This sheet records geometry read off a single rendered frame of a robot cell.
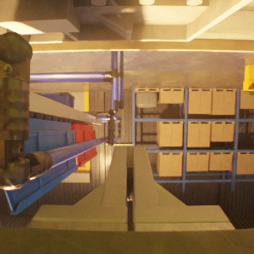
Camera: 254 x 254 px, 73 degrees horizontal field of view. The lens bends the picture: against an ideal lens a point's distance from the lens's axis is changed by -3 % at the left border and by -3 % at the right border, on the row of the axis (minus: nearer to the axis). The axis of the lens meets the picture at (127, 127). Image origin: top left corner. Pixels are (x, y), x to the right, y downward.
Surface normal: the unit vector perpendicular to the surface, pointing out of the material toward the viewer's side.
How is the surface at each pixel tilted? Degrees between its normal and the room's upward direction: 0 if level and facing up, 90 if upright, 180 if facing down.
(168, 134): 90
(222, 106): 90
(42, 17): 80
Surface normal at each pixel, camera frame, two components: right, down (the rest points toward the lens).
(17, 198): 1.00, -0.04
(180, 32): -0.01, 0.25
